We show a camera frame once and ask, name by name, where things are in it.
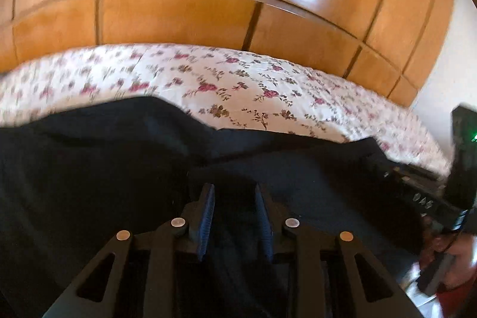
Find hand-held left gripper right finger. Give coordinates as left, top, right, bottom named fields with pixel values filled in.
left=254, top=182, right=425, bottom=318

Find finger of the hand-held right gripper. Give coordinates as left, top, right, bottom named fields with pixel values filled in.
left=367, top=154, right=412, bottom=194

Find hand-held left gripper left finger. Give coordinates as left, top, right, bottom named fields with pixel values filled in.
left=43, top=183, right=216, bottom=318

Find black embroidered pants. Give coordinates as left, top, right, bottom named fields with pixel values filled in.
left=0, top=96, right=429, bottom=318

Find person's right hand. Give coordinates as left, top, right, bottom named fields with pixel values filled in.
left=442, top=232, right=477, bottom=291

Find person's red clothing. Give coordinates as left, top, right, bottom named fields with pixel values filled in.
left=436, top=286, right=477, bottom=309

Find floral bedspread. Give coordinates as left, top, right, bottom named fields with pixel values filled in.
left=0, top=43, right=452, bottom=177

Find wooden wardrobe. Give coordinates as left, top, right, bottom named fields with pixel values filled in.
left=0, top=0, right=460, bottom=111

